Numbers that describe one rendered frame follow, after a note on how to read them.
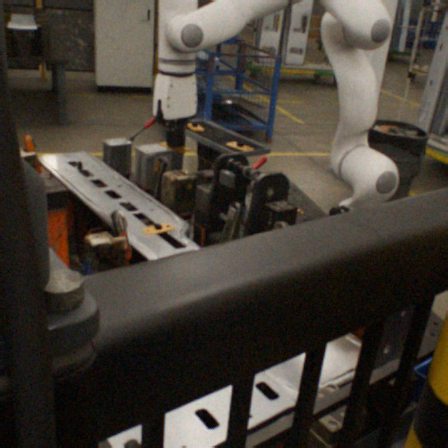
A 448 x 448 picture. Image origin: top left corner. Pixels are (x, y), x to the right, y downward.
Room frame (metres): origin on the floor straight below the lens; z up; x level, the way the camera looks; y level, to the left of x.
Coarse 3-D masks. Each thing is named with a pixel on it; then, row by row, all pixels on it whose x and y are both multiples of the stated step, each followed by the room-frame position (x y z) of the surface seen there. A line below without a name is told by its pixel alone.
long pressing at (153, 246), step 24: (48, 168) 1.66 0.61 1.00; (72, 168) 1.67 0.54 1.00; (96, 168) 1.69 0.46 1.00; (72, 192) 1.48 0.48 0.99; (96, 192) 1.48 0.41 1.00; (120, 192) 1.50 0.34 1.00; (144, 192) 1.50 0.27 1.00; (168, 216) 1.35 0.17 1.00; (144, 240) 1.19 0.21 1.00; (336, 360) 0.79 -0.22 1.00; (288, 384) 0.71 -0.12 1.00; (336, 384) 0.73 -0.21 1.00
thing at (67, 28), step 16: (16, 0) 8.18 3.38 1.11; (32, 0) 8.25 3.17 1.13; (48, 0) 8.32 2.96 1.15; (64, 0) 8.39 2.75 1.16; (80, 0) 8.47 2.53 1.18; (48, 16) 8.32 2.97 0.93; (64, 16) 8.39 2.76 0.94; (80, 16) 8.47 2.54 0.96; (16, 32) 8.17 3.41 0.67; (32, 32) 8.24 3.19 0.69; (64, 32) 8.39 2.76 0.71; (80, 32) 8.46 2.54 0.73; (64, 48) 8.38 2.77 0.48; (80, 48) 8.47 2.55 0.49; (16, 64) 8.16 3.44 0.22; (32, 64) 8.23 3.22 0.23; (48, 64) 8.30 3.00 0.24; (80, 64) 8.45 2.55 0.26; (48, 80) 8.24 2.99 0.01
